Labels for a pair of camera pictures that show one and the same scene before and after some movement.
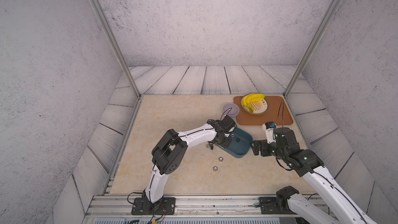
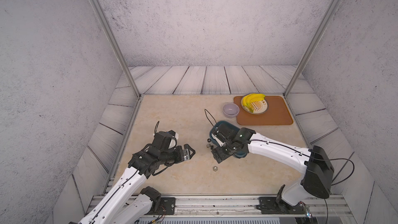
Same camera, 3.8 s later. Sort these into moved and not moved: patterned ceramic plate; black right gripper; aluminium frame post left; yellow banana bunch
Moved: black right gripper
Not moved: aluminium frame post left; yellow banana bunch; patterned ceramic plate
